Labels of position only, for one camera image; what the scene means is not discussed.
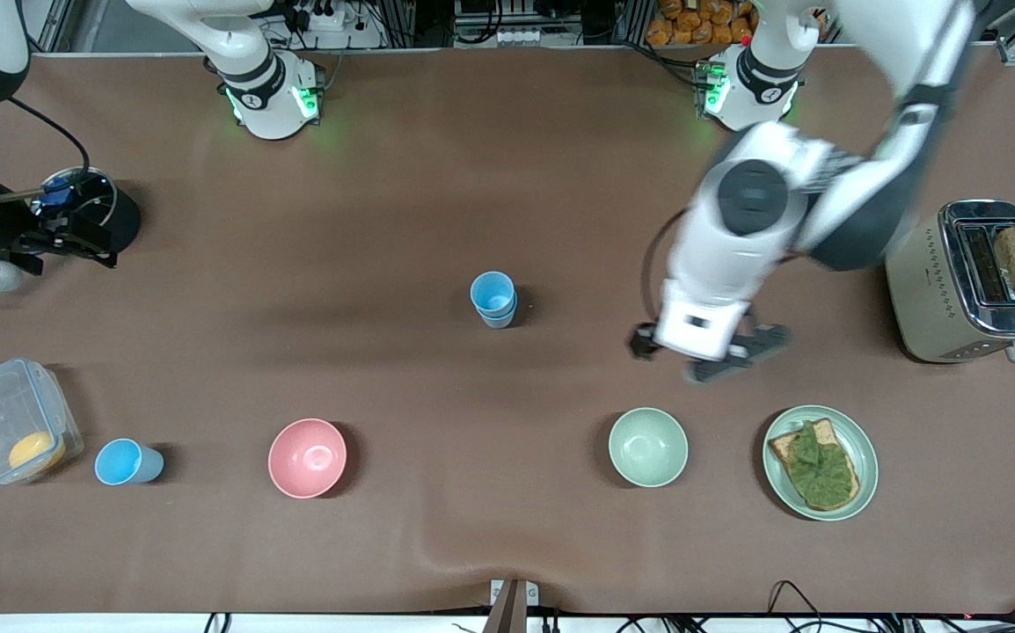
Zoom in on pale green plate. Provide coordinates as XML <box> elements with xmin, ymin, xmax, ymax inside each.
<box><xmin>762</xmin><ymin>404</ymin><xmax>880</xmax><ymax>522</ymax></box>

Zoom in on pink bowl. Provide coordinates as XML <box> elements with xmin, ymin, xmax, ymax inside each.
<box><xmin>267</xmin><ymin>418</ymin><xmax>348</xmax><ymax>499</ymax></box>

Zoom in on black saucepan blue handle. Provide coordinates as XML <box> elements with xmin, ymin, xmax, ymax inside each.
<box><xmin>31</xmin><ymin>167</ymin><xmax>142</xmax><ymax>258</ymax></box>

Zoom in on pale green bowl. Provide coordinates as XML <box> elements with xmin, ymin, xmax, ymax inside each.
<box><xmin>608</xmin><ymin>406</ymin><xmax>690</xmax><ymax>488</ymax></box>

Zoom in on green lettuce leaf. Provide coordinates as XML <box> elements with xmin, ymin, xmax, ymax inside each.
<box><xmin>791</xmin><ymin>421</ymin><xmax>857</xmax><ymax>508</ymax></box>

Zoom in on light blue plastic cup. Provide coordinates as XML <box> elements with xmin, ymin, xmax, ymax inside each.
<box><xmin>475</xmin><ymin>297</ymin><xmax>519</xmax><ymax>331</ymax></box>
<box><xmin>470</xmin><ymin>271</ymin><xmax>518</xmax><ymax>318</ymax></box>
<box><xmin>94</xmin><ymin>438</ymin><xmax>165</xmax><ymax>486</ymax></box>

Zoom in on toast slice under lettuce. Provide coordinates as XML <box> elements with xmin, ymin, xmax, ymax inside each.
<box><xmin>769</xmin><ymin>418</ymin><xmax>861</xmax><ymax>513</ymax></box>

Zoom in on white power strip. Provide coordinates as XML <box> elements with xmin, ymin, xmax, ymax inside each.
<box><xmin>283</xmin><ymin>0</ymin><xmax>385</xmax><ymax>50</ymax></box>

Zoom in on beige chrome toaster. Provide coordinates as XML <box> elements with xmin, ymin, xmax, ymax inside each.
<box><xmin>884</xmin><ymin>200</ymin><xmax>1015</xmax><ymax>364</ymax></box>

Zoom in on black looped cable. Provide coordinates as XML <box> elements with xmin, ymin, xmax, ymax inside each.
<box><xmin>767</xmin><ymin>579</ymin><xmax>825</xmax><ymax>633</ymax></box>

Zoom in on glass lid blue knob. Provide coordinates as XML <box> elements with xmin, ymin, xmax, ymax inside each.
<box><xmin>31</xmin><ymin>167</ymin><xmax>117</xmax><ymax>221</ymax></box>

